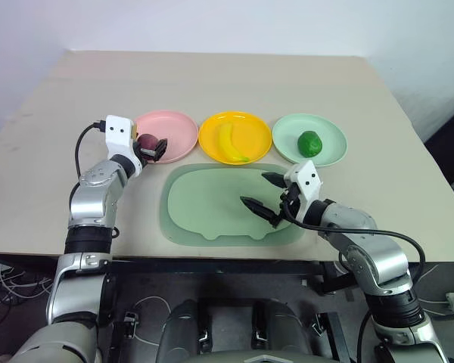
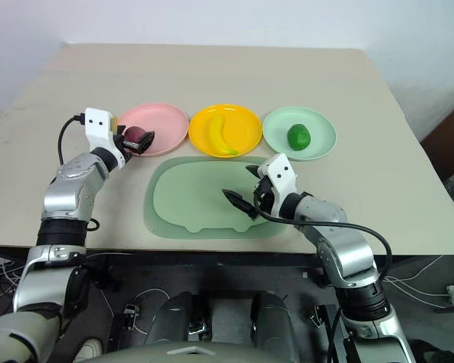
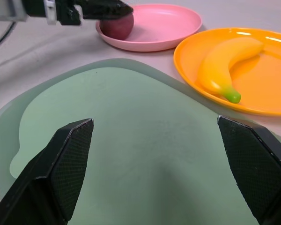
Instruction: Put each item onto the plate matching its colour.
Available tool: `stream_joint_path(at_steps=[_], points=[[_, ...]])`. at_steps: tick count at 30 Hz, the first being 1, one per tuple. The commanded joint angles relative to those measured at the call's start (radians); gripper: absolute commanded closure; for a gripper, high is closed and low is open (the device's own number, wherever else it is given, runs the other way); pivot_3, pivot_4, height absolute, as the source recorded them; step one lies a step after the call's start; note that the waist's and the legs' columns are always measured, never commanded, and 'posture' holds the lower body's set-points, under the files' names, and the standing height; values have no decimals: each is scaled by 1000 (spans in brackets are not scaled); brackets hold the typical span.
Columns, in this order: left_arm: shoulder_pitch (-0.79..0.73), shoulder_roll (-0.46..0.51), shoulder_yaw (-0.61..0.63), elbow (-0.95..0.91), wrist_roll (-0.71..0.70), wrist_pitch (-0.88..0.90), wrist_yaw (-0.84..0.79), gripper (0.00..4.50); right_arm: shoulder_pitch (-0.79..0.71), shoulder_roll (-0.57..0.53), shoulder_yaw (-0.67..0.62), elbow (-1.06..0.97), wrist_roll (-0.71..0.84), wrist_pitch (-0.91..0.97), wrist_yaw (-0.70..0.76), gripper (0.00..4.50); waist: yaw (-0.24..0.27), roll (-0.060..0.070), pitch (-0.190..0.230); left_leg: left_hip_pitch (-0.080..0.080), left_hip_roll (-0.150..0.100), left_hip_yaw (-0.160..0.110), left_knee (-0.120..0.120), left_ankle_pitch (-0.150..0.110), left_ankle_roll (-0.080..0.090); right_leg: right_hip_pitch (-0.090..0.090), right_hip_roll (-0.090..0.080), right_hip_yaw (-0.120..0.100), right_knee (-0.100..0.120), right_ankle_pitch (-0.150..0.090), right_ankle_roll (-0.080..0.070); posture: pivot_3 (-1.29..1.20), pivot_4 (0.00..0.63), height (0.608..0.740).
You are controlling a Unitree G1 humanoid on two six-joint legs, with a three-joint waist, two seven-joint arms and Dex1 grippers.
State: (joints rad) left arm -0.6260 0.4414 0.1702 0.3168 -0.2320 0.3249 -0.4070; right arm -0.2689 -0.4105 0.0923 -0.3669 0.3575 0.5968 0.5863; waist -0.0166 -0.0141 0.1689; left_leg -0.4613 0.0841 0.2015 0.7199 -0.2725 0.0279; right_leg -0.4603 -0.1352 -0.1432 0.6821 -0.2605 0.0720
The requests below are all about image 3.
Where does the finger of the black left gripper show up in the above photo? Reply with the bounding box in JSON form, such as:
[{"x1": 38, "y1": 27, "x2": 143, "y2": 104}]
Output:
[
  {"x1": 71, "y1": 0, "x2": 125, "y2": 7},
  {"x1": 82, "y1": 3, "x2": 134, "y2": 21}
]

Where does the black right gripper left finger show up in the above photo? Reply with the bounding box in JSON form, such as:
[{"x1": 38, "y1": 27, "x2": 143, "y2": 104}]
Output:
[{"x1": 0, "y1": 118, "x2": 95, "y2": 225}]

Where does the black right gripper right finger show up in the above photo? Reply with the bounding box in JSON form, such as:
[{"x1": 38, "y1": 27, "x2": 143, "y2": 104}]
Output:
[{"x1": 217, "y1": 115, "x2": 281, "y2": 225}]

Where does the dark red round fruit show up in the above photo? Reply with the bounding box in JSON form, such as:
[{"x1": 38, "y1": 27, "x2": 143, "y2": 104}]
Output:
[{"x1": 100, "y1": 13, "x2": 134, "y2": 41}]

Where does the pink plate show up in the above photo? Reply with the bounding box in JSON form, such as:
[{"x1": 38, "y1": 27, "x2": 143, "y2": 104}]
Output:
[{"x1": 95, "y1": 3, "x2": 203, "y2": 53}]

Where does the orange plate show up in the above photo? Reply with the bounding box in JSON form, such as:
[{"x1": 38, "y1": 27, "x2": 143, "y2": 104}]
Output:
[{"x1": 173, "y1": 27, "x2": 281, "y2": 117}]

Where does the pale green plate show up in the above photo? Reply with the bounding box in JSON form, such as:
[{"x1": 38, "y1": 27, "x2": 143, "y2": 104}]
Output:
[{"x1": 0, "y1": 58, "x2": 281, "y2": 225}]

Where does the yellow toy banana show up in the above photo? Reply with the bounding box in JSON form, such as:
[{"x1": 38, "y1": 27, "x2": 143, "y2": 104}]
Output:
[{"x1": 196, "y1": 37, "x2": 266, "y2": 104}]

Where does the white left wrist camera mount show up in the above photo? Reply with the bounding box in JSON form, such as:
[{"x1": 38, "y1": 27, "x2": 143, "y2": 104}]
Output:
[{"x1": 43, "y1": 0, "x2": 59, "y2": 26}]

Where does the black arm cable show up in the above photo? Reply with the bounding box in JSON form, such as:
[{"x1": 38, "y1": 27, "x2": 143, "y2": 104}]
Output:
[{"x1": 0, "y1": 22, "x2": 17, "y2": 53}]

